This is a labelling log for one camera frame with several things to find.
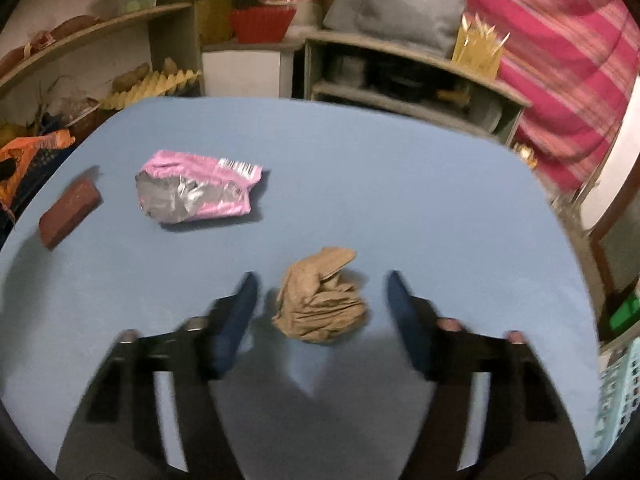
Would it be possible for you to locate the brown paper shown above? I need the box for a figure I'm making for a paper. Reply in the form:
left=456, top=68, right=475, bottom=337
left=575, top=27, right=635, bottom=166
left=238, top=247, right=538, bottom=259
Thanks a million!
left=272, top=247, right=369, bottom=344

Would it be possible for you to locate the orange wrapper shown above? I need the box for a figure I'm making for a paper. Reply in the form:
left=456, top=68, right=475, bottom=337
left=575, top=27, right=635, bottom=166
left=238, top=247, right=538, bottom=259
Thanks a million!
left=1, top=129, right=76, bottom=214

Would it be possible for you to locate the light blue laundry basket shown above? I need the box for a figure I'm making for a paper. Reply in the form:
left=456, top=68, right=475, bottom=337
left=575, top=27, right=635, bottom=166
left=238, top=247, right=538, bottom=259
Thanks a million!
left=591, top=338, right=639, bottom=463

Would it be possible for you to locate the green bottle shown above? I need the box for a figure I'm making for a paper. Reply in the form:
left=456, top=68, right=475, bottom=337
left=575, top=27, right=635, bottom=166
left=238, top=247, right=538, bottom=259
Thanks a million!
left=608, top=292, right=640, bottom=336

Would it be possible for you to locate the blue tablecloth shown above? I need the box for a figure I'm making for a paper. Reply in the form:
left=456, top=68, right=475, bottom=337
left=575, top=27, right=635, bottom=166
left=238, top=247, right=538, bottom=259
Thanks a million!
left=1, top=98, right=599, bottom=479

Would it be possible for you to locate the brown brick block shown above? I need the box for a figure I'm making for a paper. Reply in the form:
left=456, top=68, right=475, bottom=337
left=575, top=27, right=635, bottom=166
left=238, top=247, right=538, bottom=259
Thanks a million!
left=38, top=179, right=102, bottom=250

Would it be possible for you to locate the pink foil wrapper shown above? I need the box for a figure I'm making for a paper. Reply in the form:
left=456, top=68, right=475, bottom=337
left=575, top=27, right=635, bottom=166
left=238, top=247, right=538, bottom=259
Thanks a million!
left=134, top=150, right=262, bottom=224

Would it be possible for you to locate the yellow egg tray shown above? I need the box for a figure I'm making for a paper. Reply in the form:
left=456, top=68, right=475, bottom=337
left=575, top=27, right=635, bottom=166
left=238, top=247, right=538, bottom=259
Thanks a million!
left=100, top=70, right=201, bottom=112

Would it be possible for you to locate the white box cabinet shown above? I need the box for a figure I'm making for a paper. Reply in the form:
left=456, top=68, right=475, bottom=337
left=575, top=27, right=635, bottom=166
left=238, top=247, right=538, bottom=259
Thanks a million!
left=202, top=41, right=304, bottom=99

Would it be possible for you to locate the yellow utensil holder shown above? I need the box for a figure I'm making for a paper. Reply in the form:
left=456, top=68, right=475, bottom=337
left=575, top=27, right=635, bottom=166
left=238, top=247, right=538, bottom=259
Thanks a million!
left=451, top=13, right=510, bottom=79

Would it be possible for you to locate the pink striped curtain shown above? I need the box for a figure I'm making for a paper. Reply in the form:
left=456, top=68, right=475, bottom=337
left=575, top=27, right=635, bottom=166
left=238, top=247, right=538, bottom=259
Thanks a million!
left=468, top=0, right=639, bottom=193

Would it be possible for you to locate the grey wooden shelf table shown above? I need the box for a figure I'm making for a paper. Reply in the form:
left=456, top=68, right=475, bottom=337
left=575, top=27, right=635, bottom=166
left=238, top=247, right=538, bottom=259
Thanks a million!
left=304, top=30, right=530, bottom=146

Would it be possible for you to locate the red plastic basin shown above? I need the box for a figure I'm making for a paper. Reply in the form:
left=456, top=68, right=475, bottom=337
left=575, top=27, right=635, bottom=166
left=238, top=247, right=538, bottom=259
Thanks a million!
left=230, top=6, right=296, bottom=44

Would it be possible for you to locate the grey cloth bag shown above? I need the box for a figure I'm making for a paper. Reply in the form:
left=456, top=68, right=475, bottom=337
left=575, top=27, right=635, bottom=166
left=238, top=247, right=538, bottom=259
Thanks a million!
left=323, top=0, right=466, bottom=58

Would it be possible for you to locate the wooden wall shelf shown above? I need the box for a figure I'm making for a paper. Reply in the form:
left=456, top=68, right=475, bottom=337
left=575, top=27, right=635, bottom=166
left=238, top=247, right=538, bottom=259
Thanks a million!
left=1, top=0, right=202, bottom=124

